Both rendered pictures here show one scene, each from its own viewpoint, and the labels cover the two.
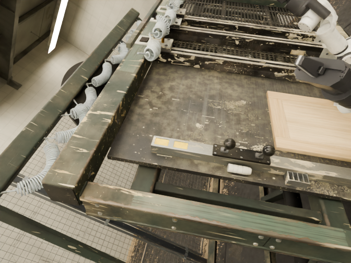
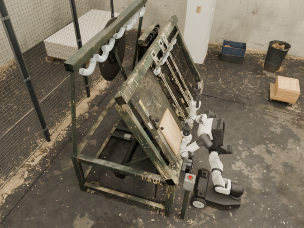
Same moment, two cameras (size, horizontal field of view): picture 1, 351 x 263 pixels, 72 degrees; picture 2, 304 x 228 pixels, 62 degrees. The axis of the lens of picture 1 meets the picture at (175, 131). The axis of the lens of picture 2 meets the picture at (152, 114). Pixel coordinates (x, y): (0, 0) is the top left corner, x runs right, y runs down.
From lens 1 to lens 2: 205 cm
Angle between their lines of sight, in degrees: 34
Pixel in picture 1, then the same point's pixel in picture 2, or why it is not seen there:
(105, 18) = not seen: outside the picture
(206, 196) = not seen: hidden behind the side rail
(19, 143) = (90, 51)
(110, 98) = (139, 77)
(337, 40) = (193, 113)
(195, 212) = (140, 128)
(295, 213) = not seen: hidden behind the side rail
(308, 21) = (193, 104)
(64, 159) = (126, 92)
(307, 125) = (168, 127)
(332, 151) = (168, 138)
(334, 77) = (187, 129)
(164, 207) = (136, 122)
